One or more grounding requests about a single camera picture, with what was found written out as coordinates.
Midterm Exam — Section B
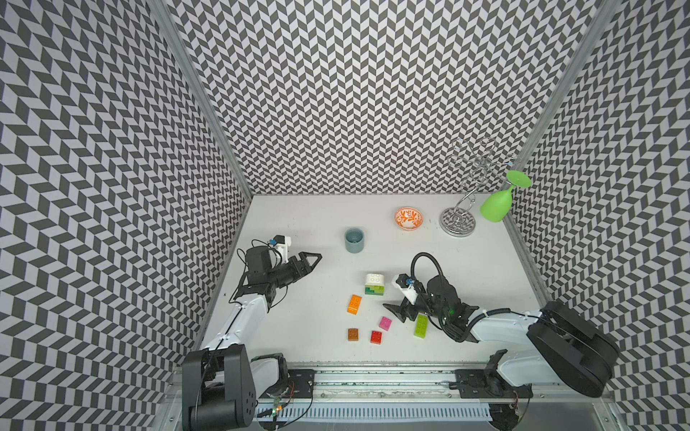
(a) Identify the lime long lego brick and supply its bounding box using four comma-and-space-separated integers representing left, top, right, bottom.
413, 314, 429, 339

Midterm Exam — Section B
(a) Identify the pink square lego brick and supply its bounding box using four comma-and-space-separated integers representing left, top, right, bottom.
379, 317, 392, 332

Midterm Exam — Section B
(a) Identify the white long lego brick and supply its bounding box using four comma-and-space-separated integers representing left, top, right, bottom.
365, 273, 386, 287

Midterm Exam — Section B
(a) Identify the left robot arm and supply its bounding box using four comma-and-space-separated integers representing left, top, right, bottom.
181, 244, 323, 430

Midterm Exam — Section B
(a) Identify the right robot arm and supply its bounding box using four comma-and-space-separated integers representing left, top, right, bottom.
385, 274, 620, 398

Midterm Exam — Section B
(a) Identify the red square lego brick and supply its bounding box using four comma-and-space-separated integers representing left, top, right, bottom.
370, 330, 383, 345

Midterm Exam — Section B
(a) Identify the orange long lego brick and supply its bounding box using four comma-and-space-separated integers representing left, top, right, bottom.
347, 295, 362, 315

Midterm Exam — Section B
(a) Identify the teal ceramic cup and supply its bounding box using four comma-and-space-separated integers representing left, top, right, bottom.
344, 228, 365, 253

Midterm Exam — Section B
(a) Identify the orange patterned small bowl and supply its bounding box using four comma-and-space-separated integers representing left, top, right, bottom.
394, 208, 424, 232

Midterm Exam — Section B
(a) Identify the green plastic wine glass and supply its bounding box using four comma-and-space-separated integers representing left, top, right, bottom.
480, 170, 533, 223

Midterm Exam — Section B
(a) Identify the chrome glass holder stand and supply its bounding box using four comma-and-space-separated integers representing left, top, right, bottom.
438, 138, 500, 238

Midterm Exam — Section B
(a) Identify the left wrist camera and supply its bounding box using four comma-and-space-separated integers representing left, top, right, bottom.
269, 235, 291, 263

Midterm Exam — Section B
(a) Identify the aluminium front rail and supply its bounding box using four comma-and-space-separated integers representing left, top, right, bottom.
161, 362, 616, 405

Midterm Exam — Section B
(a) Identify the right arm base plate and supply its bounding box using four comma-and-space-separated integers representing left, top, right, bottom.
454, 369, 534, 400

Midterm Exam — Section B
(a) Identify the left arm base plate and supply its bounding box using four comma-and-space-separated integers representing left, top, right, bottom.
255, 368, 316, 400

